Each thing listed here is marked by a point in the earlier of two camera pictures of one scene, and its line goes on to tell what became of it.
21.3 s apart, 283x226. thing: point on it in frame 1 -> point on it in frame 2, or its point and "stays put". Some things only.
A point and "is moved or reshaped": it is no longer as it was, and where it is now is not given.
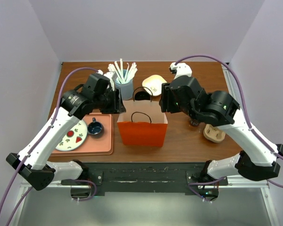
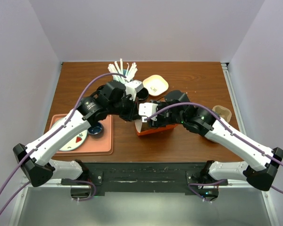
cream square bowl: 153,83 stays put
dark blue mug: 95,129 stays put
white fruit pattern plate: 75,138 stays put
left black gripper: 118,106 -> 133,113
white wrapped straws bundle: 123,78 stays put
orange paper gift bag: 143,124 is moved or reshaped
